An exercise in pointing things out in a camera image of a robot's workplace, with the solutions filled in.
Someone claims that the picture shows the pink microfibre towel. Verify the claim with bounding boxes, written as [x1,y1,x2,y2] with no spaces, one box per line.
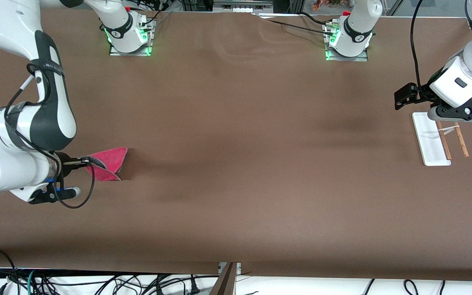
[85,147,128,182]

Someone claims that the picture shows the wooden chopsticks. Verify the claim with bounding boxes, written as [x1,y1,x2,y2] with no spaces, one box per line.
[436,120,452,160]

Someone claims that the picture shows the orange artificial leaves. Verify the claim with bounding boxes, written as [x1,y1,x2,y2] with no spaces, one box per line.
[313,0,353,11]

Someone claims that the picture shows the brown table cover sheet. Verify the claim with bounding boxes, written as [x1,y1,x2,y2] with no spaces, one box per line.
[0,10,472,282]

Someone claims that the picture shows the brown wooden beam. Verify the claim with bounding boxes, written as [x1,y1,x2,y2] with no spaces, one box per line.
[209,262,237,295]

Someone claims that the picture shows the grey device with white sockets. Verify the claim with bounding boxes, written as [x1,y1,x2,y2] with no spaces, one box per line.
[213,0,273,13]

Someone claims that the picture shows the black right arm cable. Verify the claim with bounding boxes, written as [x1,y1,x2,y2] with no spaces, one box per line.
[5,61,96,209]

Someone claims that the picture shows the white rack base plate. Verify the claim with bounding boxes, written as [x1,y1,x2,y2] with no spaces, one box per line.
[411,112,452,167]

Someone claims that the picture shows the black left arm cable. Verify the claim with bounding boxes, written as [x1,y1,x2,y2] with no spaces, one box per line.
[410,0,429,89]

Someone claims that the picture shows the black cable to arm base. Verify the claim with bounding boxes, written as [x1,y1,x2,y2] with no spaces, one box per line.
[252,11,339,37]

